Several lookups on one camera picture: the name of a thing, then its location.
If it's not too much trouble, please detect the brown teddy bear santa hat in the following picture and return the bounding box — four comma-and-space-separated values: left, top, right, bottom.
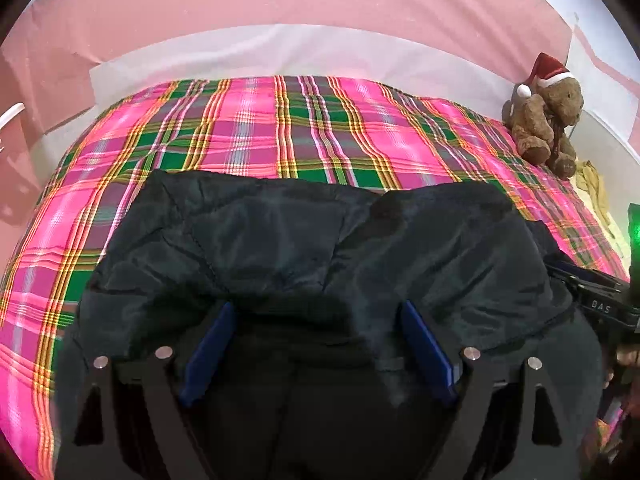
501, 52, 585, 181

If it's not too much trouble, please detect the person's right hand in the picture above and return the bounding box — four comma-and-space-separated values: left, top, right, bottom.
606, 347, 640, 388

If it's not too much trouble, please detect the black padded jacket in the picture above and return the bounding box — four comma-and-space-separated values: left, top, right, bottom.
55, 169, 606, 480

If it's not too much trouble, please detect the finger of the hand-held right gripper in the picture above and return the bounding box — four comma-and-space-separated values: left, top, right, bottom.
567, 280, 632, 297
545, 259, 628, 287

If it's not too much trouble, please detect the pink green plaid blanket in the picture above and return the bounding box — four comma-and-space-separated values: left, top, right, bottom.
0, 75, 632, 480

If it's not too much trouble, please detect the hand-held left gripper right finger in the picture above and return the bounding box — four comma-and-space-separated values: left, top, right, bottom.
401, 300, 586, 480

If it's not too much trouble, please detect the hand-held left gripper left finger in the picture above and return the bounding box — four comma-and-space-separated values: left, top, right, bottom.
54, 301, 238, 480

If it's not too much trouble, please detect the yellow cloth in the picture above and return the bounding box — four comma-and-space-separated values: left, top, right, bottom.
575, 160, 632, 261

